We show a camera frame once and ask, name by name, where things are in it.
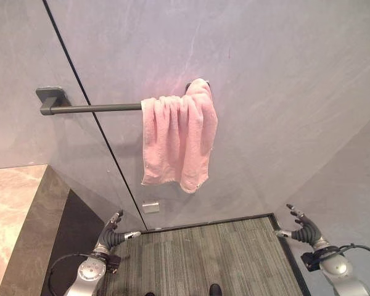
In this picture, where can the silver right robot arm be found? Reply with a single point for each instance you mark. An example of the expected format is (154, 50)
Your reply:
(337, 266)

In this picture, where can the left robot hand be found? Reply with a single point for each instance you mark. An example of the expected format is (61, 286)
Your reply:
(112, 236)

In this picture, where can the dark right robot foot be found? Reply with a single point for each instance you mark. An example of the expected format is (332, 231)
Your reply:
(215, 289)

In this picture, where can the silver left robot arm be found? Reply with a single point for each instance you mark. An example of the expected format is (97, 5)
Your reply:
(87, 271)

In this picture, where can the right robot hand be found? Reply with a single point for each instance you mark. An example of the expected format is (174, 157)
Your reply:
(306, 232)

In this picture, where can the marble sink counter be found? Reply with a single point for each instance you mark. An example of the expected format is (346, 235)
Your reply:
(10, 228)

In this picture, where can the pink towel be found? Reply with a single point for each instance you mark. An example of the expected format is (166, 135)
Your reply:
(179, 135)

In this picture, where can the silver wall outlet cover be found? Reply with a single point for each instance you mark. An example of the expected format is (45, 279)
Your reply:
(150, 207)

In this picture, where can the dark grey towel bar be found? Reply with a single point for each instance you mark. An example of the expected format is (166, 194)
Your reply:
(80, 104)

